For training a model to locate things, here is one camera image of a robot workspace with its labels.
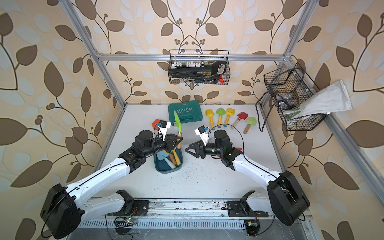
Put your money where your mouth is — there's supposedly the red cube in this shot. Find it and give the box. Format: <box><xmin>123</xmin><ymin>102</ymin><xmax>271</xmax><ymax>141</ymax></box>
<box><xmin>152</xmin><ymin>119</ymin><xmax>160</xmax><ymax>129</ymax></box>

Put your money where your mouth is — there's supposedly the green shovel orange handle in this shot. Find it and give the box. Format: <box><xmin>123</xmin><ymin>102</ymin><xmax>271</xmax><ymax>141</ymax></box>
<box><xmin>216</xmin><ymin>108</ymin><xmax>226</xmax><ymax>128</ymax></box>

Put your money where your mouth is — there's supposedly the green tool case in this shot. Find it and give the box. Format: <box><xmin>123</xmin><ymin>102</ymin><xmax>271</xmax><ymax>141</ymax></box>
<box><xmin>168</xmin><ymin>100</ymin><xmax>203</xmax><ymax>126</ymax></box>

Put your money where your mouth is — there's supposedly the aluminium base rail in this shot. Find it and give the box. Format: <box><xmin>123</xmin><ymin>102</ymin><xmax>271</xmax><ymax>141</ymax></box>
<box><xmin>68</xmin><ymin>197</ymin><xmax>313</xmax><ymax>230</ymax></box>

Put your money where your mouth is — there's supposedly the yellow square shovel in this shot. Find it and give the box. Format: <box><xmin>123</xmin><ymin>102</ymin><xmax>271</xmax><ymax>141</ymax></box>
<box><xmin>172</xmin><ymin>149</ymin><xmax>181</xmax><ymax>166</ymax></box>

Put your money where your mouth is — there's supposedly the right wire basket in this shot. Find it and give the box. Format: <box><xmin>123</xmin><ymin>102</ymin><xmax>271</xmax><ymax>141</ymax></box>
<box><xmin>264</xmin><ymin>64</ymin><xmax>329</xmax><ymax>131</ymax></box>

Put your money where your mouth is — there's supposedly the yellow shovel wooden handle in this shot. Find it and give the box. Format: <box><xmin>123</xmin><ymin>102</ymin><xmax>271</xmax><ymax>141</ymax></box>
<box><xmin>224</xmin><ymin>108</ymin><xmax>235</xmax><ymax>128</ymax></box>

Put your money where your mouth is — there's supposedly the white cloth bag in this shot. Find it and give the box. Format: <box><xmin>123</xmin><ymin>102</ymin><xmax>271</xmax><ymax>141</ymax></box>
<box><xmin>283</xmin><ymin>80</ymin><xmax>353</xmax><ymax>120</ymax></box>

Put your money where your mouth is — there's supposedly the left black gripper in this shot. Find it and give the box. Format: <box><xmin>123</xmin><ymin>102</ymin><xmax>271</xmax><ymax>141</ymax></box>
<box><xmin>143</xmin><ymin>135</ymin><xmax>185</xmax><ymax>160</ymax></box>

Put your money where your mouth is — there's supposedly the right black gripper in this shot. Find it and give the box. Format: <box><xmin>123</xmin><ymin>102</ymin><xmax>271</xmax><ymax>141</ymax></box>
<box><xmin>186</xmin><ymin>138</ymin><xmax>224</xmax><ymax>159</ymax></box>

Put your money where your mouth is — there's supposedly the green trowel wooden handle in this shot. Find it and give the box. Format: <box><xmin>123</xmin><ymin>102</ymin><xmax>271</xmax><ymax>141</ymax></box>
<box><xmin>244</xmin><ymin>117</ymin><xmax>258</xmax><ymax>135</ymax></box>

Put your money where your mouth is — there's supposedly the wire basket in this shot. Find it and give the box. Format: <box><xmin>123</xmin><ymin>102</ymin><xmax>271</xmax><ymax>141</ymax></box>
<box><xmin>264</xmin><ymin>64</ymin><xmax>329</xmax><ymax>131</ymax></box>
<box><xmin>168</xmin><ymin>49</ymin><xmax>231</xmax><ymax>86</ymax></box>

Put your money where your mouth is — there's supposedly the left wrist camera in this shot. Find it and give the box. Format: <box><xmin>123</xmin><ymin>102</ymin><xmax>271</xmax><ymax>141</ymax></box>
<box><xmin>157</xmin><ymin>120</ymin><xmax>171</xmax><ymax>142</ymax></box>

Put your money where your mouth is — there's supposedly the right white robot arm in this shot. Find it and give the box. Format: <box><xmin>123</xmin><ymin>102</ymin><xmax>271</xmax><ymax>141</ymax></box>
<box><xmin>185</xmin><ymin>130</ymin><xmax>310</xmax><ymax>226</ymax></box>

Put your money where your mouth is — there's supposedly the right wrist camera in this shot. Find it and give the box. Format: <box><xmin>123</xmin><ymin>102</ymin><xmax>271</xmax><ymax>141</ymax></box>
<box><xmin>195</xmin><ymin>126</ymin><xmax>210</xmax><ymax>146</ymax></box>

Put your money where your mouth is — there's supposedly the green round shovel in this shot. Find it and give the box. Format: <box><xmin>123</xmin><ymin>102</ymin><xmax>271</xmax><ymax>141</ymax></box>
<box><xmin>174</xmin><ymin>111</ymin><xmax>182</xmax><ymax>137</ymax></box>

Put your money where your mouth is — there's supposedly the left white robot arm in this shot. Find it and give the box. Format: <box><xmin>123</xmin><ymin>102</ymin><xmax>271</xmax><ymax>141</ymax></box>
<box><xmin>41</xmin><ymin>130</ymin><xmax>183</xmax><ymax>240</ymax></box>

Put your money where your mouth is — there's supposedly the red shovel wooden handle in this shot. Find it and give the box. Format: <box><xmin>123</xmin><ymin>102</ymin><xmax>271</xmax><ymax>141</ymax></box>
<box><xmin>231</xmin><ymin>112</ymin><xmax>249</xmax><ymax>129</ymax></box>

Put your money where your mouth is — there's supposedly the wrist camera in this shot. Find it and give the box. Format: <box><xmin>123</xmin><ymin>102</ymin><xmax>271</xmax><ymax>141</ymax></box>
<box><xmin>195</xmin><ymin>126</ymin><xmax>210</xmax><ymax>146</ymax></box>
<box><xmin>157</xmin><ymin>120</ymin><xmax>171</xmax><ymax>142</ymax></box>

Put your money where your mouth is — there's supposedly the black handheld tool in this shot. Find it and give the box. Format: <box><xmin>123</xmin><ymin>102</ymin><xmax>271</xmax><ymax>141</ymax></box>
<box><xmin>168</xmin><ymin>61</ymin><xmax>231</xmax><ymax>79</ymax></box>

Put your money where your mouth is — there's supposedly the yellow shovel blue handle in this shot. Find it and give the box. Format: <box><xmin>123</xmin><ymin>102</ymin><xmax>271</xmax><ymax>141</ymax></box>
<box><xmin>206</xmin><ymin>110</ymin><xmax>215</xmax><ymax>130</ymax></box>

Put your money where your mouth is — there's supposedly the light blue shovel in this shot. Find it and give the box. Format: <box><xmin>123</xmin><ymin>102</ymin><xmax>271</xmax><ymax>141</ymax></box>
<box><xmin>157</xmin><ymin>151</ymin><xmax>176</xmax><ymax>169</ymax></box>

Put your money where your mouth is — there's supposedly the back wire basket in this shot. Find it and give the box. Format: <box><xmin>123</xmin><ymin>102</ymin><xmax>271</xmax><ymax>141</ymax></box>
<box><xmin>168</xmin><ymin>49</ymin><xmax>231</xmax><ymax>86</ymax></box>

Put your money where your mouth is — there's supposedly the teal storage box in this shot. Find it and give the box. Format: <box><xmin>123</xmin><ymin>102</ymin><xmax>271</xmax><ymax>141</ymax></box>
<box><xmin>154</xmin><ymin>149</ymin><xmax>184</xmax><ymax>174</ymax></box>

